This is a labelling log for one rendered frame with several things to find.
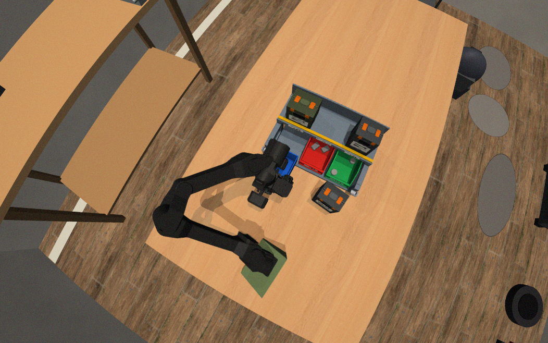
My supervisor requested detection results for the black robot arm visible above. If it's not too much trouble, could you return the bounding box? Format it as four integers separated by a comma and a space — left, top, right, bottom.
153, 139, 294, 277

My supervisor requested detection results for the blue bin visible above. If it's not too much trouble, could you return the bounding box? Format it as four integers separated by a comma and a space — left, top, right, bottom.
276, 152, 298, 176

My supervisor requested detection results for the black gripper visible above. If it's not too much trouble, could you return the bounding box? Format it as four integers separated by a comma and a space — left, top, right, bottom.
247, 158, 288, 209

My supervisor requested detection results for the red open bin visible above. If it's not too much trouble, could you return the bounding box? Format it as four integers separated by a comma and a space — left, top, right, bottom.
299, 137, 335, 175

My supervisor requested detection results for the grey metal bin rack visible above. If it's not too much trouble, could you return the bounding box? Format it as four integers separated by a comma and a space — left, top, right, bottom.
261, 83, 372, 197

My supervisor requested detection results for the green open bin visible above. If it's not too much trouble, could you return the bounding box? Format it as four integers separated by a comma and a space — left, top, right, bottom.
324, 149, 363, 188

